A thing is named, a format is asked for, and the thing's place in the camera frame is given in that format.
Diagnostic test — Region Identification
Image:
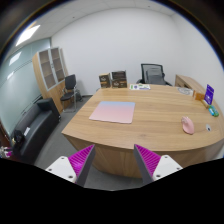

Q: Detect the black visitor chair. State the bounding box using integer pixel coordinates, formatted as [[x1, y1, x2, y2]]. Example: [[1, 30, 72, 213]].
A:
[[60, 74, 77, 109]]

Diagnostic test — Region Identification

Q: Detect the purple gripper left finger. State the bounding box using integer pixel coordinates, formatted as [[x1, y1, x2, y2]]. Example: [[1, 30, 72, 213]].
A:
[[46, 145, 95, 187]]

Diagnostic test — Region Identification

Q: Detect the large wooden desk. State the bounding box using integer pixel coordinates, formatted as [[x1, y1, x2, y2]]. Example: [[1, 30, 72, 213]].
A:
[[62, 85, 224, 177]]

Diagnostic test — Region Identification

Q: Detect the black leather sofa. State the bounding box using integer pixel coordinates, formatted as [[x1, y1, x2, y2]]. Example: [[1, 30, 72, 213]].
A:
[[11, 98, 60, 164]]

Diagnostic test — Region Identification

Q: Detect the brown box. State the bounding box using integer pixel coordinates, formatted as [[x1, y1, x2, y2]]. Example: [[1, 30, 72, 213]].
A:
[[112, 71, 127, 88], [99, 73, 111, 88]]

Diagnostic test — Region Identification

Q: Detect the left brown box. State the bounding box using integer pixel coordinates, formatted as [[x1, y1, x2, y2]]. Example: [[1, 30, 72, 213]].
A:
[[99, 73, 111, 88]]

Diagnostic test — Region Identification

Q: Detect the green blue bottle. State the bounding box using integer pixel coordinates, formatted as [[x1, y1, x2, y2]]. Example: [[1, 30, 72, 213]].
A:
[[208, 105, 219, 117]]

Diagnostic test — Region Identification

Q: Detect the white green paper sheet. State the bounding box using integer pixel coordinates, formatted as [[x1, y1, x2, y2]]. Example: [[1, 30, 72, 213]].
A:
[[129, 84, 151, 90]]

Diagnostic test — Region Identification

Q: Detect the wooden side cabinet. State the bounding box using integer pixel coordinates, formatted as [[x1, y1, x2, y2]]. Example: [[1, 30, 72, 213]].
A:
[[175, 75, 205, 93]]

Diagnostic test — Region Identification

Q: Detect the black mesh office chair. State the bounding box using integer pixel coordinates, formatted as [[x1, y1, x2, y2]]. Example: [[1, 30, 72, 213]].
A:
[[137, 63, 170, 85]]

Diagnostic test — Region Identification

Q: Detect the pink blue mouse pad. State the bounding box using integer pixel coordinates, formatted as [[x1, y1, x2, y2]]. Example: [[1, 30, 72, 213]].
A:
[[89, 101, 135, 124]]

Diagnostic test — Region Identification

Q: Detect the wooden glass-door cabinet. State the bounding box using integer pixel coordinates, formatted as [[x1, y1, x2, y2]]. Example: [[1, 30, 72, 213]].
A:
[[32, 47, 67, 112]]

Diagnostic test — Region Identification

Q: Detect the right brown box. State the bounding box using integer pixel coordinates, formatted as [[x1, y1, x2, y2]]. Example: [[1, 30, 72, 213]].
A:
[[112, 71, 127, 88]]

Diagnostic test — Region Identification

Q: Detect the round white plate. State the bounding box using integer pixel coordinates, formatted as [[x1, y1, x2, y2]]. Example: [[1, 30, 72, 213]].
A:
[[177, 87, 193, 96]]

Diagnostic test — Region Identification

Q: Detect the small wooden block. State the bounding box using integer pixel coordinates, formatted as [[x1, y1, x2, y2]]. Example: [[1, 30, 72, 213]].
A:
[[194, 92, 205, 101]]

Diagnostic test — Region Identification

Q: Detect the pink computer mouse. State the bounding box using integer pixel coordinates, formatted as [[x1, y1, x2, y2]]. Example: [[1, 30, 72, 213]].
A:
[[181, 116, 194, 134]]

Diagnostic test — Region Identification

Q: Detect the small white round object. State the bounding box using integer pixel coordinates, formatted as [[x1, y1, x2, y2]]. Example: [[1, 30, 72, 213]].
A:
[[206, 124, 212, 132]]

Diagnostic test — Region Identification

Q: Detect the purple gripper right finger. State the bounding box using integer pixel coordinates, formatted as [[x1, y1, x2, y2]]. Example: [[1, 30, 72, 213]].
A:
[[133, 144, 182, 185]]

